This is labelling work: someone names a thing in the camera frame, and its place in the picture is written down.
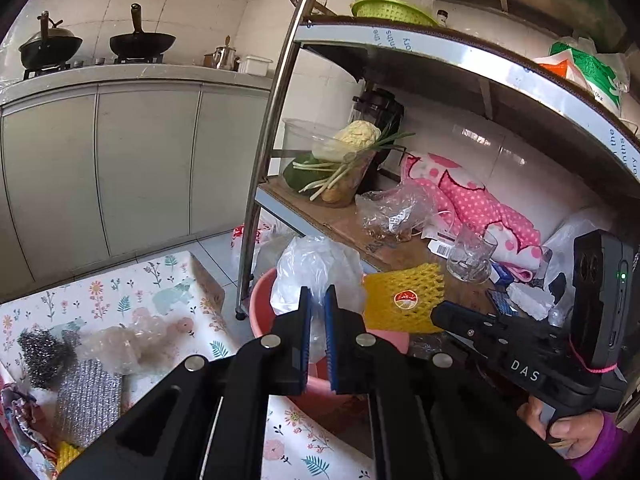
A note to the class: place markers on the yellow foam fruit net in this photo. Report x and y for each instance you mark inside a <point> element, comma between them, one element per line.
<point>385,285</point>

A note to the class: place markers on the dark green vegetable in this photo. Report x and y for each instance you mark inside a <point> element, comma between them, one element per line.
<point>295,175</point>

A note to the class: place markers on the clear bag with contents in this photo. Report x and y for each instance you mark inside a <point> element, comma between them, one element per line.
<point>390,210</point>

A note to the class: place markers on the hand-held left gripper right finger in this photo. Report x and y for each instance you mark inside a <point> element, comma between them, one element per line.
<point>332,347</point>

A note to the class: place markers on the silver scouring cloth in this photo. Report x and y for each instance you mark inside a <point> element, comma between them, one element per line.
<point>85,400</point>

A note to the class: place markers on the small blue box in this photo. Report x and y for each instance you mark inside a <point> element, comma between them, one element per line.
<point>500,303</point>

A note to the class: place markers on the cardboard sheet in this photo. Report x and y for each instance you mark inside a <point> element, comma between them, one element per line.
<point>330,220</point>

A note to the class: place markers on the red and white plastic bag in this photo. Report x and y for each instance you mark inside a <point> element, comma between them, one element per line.
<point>240,245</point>

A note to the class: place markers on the black wok with lid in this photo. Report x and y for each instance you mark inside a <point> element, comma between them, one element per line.
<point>50,45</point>

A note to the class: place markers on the clear plastic tub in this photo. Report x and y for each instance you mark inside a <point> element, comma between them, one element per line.
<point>300,140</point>

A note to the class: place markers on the metal shelf rack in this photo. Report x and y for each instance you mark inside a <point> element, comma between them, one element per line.
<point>450,45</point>

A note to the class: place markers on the cauliflower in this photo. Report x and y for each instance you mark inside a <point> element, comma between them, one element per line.
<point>355,135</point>

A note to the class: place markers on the white bag with black print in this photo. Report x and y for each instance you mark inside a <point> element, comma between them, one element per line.
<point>565,245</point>

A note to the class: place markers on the white barcode label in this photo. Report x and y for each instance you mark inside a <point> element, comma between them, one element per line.
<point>441,247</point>

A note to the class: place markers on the person's right hand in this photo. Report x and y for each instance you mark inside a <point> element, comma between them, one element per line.
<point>570,432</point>

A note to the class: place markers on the colourful crumpled wrapper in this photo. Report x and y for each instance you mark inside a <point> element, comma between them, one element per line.
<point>20,420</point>

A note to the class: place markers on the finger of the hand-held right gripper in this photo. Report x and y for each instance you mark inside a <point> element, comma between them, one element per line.
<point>460,325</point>

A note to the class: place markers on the metal kettle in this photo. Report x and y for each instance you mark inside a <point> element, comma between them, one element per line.
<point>222,57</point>

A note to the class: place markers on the white rectangular container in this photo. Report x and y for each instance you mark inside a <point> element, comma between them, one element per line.
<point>254,66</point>

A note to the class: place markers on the pink polka dot cloth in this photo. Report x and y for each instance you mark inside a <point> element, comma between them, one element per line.
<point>475,200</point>

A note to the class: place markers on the gas stove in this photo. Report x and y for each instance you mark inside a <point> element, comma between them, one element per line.
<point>37,73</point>

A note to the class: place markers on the clear plastic bag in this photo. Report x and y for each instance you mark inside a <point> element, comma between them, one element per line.
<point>310,265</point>

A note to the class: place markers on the white foam piece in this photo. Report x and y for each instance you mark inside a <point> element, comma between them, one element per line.
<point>530,300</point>

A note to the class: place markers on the grey kitchen cabinets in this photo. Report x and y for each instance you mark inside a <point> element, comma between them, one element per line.
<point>145,160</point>

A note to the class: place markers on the person's right forearm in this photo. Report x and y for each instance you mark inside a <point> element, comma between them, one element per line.
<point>607,452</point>

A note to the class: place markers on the floral tablecloth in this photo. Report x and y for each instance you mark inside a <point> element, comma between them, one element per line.
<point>125,285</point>

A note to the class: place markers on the green onions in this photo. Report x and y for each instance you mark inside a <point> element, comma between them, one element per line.
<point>325,175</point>

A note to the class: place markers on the green and white sack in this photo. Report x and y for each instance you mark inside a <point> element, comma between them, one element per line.
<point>595,75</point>

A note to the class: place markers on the steel wool ball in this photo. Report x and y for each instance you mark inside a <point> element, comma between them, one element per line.
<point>42,360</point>

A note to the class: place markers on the small yellow foam piece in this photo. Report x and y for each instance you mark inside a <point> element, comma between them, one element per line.
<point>67,455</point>

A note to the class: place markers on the pink plastic bucket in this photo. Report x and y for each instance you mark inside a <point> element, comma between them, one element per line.
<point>262,310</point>

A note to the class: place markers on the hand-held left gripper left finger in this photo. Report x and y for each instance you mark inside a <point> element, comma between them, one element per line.
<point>305,345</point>

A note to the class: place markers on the black blender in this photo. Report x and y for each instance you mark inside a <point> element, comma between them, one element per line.
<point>380,107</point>

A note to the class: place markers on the small dark-capped bottle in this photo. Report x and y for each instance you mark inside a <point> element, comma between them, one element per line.
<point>442,19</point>

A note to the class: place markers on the crumpled clear plastic wrap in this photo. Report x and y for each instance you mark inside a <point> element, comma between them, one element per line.
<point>125,345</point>

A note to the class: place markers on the green plastic basket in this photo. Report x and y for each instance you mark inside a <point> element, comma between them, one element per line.
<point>390,10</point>

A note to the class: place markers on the glass cup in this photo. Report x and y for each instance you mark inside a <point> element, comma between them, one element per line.
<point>470,260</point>

